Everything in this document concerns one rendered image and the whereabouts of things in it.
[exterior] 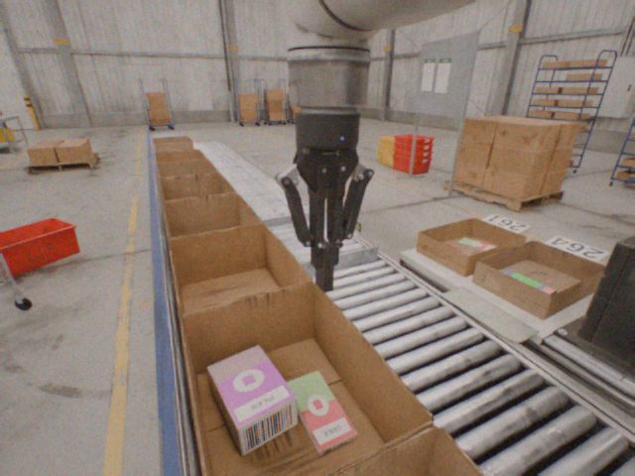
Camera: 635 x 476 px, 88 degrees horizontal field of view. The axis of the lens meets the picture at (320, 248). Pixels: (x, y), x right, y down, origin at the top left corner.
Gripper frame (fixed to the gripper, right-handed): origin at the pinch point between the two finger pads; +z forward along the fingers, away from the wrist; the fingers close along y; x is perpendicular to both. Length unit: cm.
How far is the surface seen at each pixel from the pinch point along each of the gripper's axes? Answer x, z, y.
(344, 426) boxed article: 2.9, 31.8, -3.2
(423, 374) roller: -11, 46, -36
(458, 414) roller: 2, 47, -35
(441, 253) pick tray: -57, 40, -84
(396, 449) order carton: 17.2, 17.8, -1.9
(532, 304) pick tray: -17, 42, -87
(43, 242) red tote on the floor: -308, 100, 125
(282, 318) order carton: -22.2, 24.6, -0.4
